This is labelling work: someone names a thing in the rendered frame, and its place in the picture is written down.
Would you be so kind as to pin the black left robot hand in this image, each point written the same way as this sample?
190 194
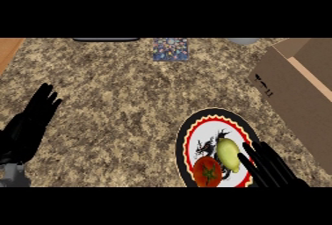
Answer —
29 123

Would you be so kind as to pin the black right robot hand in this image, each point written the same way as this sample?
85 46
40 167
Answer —
270 170

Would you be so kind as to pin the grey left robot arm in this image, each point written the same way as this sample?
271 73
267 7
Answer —
12 175

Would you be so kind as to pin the yellow-green lemon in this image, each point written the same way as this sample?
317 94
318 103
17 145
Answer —
227 153

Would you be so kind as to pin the dragon-print plate with red rim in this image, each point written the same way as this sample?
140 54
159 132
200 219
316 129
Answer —
202 137

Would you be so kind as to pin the brown cardboard box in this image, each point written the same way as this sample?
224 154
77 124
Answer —
298 99

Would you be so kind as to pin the colourful patterned blue box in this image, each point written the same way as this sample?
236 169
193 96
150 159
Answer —
171 49

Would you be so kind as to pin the red tomato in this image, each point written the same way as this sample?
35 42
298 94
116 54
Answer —
206 172

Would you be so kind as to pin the light brown wooden panel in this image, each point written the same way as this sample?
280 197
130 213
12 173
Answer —
7 51

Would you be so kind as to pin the dark grey flat appliance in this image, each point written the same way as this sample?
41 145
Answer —
105 39

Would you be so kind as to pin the pale grey round object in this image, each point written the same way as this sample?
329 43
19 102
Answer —
242 40

